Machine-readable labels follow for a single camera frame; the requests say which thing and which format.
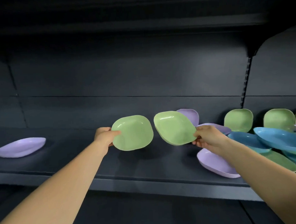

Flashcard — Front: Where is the person's left hand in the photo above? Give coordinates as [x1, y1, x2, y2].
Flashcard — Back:
[93, 127, 122, 156]

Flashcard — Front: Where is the person's right hand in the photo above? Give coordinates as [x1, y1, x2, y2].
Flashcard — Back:
[191, 124, 232, 156]

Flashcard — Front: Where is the green plastic plate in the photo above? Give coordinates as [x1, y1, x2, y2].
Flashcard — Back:
[223, 108, 254, 134]
[263, 108, 296, 133]
[260, 149, 296, 174]
[153, 110, 197, 147]
[111, 114, 154, 152]

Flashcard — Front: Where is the person's left forearm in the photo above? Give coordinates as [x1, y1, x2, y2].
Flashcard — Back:
[0, 140, 112, 224]

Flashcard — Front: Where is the person's right forearm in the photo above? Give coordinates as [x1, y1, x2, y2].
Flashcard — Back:
[217, 137, 296, 224]

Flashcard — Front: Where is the dark grey shelf board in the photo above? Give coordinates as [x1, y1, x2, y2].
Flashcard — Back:
[0, 117, 296, 211]

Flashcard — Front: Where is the teal plastic plate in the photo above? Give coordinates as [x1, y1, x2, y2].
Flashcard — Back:
[247, 145, 272, 154]

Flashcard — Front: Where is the slotted metal shelf upright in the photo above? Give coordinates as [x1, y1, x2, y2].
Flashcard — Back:
[239, 57, 254, 109]

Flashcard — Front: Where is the dark overhead shelf board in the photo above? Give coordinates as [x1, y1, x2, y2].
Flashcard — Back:
[0, 0, 296, 41]

